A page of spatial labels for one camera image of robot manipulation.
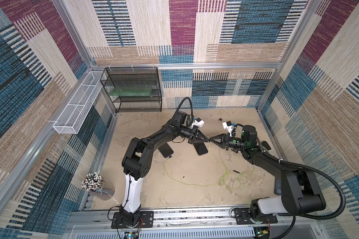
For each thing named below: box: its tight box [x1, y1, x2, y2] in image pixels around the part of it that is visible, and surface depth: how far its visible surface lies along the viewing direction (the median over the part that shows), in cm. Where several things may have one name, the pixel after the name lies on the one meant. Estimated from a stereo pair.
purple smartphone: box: [193, 142, 208, 156], surface depth 101 cm
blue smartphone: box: [158, 142, 174, 159], surface depth 99 cm
